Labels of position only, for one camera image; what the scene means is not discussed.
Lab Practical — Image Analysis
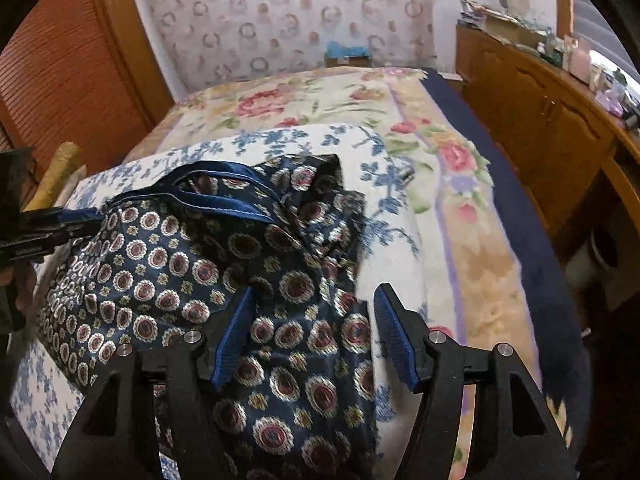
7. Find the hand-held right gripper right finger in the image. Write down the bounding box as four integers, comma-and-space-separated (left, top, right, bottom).
374, 282, 581, 480

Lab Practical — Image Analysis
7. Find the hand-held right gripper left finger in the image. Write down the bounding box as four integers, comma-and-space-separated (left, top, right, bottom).
52, 290, 257, 480

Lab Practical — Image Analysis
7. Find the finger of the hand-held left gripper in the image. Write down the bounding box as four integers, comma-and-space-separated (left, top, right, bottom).
0, 225, 98, 263
20, 206, 103, 228

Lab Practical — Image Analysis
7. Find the navy medallion-print garment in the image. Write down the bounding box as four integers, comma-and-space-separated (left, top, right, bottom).
35, 154, 381, 480

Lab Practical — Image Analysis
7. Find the gold fabric roll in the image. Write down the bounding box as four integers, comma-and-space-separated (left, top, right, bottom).
22, 142, 83, 211

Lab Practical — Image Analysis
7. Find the white blue-floral cloth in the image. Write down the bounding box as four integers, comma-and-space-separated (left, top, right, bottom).
10, 122, 431, 480

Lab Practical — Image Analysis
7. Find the cream floral blanket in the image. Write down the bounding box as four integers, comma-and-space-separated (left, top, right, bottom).
122, 67, 571, 480

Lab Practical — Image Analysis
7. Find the wooden louvered door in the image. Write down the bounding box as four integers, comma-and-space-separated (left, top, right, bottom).
0, 0, 173, 186

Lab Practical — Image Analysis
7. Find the navy bed sheet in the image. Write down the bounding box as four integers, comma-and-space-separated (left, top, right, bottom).
422, 67, 596, 461

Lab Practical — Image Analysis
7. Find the white round container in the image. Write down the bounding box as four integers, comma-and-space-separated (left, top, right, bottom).
565, 230, 621, 291

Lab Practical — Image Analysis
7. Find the wooden sideboard cabinet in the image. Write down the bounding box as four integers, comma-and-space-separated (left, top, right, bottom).
455, 22, 640, 331

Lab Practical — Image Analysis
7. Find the small box with blue contents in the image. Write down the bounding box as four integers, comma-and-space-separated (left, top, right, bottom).
324, 42, 373, 68

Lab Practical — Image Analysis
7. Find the clutter of small items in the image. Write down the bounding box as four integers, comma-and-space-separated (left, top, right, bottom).
460, 0, 640, 133

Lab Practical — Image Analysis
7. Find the pink box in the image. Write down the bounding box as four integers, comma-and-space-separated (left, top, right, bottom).
570, 37, 593, 83

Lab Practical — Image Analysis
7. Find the grey window blind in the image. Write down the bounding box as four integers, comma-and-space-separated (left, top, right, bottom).
570, 0, 640, 66

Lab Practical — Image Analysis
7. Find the ring-patterned headboard fabric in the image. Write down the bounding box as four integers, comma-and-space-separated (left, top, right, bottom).
125, 0, 446, 106

